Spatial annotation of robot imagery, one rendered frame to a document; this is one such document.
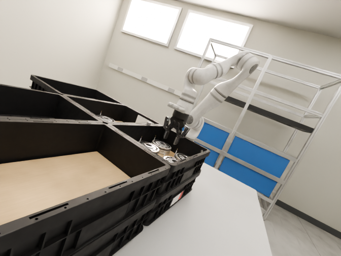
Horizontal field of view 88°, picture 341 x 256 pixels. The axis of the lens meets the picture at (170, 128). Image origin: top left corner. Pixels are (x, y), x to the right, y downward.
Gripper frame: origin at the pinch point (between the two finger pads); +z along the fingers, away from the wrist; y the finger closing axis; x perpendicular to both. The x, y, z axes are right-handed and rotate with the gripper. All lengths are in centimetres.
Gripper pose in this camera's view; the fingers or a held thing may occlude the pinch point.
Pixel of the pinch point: (170, 138)
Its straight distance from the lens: 84.8
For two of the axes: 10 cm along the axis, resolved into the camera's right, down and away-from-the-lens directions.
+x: -5.4, -0.4, -8.4
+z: -3.7, 9.1, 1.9
